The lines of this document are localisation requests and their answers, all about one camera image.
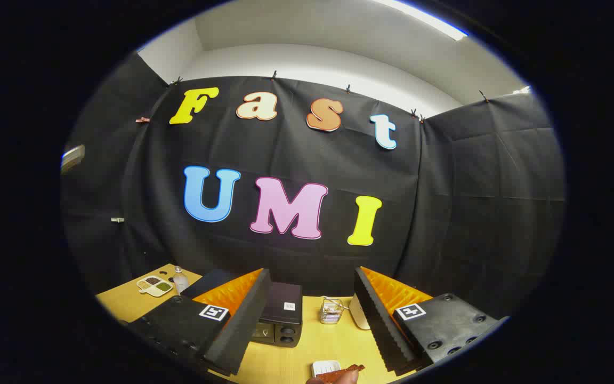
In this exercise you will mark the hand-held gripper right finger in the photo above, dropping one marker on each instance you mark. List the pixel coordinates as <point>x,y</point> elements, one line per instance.
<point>376,320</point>

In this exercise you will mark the clear plastic bottle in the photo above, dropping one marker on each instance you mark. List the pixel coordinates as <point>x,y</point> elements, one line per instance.
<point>180,282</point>

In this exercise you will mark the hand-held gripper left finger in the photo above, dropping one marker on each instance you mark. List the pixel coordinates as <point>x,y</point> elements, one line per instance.
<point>248,320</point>

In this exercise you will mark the ceiling light strip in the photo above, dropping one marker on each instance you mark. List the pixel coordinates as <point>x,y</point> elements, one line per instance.
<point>435,21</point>

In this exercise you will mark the black backdrop cloth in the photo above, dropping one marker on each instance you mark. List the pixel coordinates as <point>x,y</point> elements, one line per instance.
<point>285,149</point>

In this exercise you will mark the small white ribbed dish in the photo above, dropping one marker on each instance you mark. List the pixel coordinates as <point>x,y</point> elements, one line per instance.
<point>324,367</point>

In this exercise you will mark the black toaster oven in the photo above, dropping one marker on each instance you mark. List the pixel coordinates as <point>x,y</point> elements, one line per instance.
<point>281,301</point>

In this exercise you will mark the white divided spice tray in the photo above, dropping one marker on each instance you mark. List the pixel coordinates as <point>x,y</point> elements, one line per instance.
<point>153,286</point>

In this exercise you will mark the white toaster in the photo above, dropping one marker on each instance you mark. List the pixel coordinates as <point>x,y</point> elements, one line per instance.
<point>359,314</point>

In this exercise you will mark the reddish brown meat piece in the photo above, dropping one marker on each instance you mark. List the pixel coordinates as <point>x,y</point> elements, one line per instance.
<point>339,374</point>

